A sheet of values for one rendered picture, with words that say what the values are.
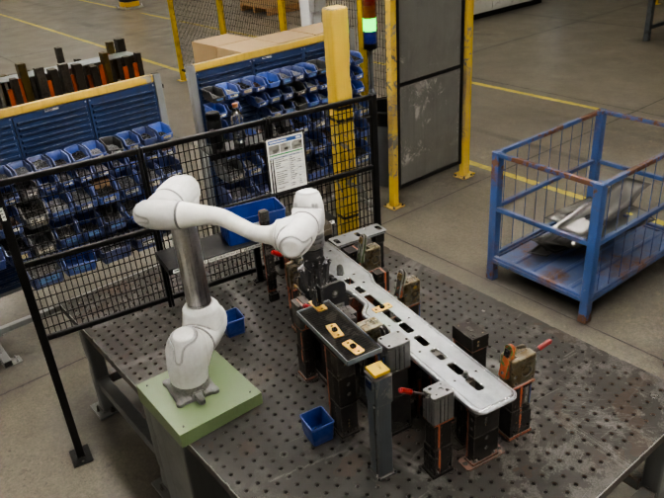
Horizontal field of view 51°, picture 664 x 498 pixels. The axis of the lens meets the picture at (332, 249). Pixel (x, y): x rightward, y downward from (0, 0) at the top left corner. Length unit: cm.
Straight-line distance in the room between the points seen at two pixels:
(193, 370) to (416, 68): 373
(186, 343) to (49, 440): 158
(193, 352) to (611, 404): 163
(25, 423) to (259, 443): 191
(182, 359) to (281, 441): 49
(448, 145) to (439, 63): 78
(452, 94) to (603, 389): 378
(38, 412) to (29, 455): 34
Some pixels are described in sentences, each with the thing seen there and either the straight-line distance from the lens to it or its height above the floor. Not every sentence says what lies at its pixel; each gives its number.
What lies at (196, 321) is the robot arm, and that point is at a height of 102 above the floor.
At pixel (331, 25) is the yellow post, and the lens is 357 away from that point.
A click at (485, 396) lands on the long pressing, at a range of 244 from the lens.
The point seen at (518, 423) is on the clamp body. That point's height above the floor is 76.
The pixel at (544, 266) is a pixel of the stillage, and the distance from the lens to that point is 489.
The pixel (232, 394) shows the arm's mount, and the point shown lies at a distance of 288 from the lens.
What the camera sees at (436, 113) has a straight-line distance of 618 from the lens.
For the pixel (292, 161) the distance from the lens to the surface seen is 358.
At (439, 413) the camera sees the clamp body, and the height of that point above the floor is 99.
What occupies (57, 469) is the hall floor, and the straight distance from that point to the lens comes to 397.
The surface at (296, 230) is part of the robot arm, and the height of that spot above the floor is 161.
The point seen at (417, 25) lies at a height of 148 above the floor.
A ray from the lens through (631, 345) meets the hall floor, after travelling 452.
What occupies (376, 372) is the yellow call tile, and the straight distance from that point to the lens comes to 227.
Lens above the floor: 258
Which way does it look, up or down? 28 degrees down
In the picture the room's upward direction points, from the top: 4 degrees counter-clockwise
